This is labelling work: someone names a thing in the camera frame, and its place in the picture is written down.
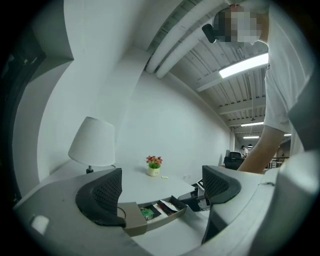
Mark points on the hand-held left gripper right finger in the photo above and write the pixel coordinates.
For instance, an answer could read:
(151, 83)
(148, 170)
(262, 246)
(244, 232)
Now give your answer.
(220, 186)

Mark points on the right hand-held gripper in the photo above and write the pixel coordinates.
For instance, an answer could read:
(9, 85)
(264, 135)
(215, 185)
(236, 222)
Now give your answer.
(199, 197)

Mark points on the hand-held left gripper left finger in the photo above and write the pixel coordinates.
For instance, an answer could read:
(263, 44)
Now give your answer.
(100, 197)

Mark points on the white printed paper packet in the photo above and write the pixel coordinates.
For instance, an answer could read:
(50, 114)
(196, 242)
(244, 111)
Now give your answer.
(168, 206)

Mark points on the olive drawer box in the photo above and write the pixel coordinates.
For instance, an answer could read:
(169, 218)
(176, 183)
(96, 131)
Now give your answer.
(135, 220)

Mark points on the dark green object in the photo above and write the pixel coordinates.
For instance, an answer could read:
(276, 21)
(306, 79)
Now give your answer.
(146, 212)

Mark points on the person's right forearm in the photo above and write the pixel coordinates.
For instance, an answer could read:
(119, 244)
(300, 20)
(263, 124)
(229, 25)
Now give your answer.
(260, 152)

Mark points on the potted red flower plant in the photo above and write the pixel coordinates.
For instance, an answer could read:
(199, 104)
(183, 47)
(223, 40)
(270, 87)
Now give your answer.
(154, 165)

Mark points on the white table lamp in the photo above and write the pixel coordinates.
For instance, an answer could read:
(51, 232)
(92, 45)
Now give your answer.
(93, 142)

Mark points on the long ceiling light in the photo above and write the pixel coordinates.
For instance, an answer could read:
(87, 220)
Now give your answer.
(252, 124)
(251, 137)
(242, 66)

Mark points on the person's white shirt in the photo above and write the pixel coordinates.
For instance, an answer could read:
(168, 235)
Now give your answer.
(282, 75)

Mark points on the person's head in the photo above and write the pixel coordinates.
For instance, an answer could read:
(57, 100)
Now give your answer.
(240, 25)

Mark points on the white ceiling duct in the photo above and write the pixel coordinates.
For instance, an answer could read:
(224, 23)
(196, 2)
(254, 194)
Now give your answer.
(170, 40)
(180, 52)

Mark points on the black head-worn camera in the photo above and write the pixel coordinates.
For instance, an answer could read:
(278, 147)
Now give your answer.
(208, 32)

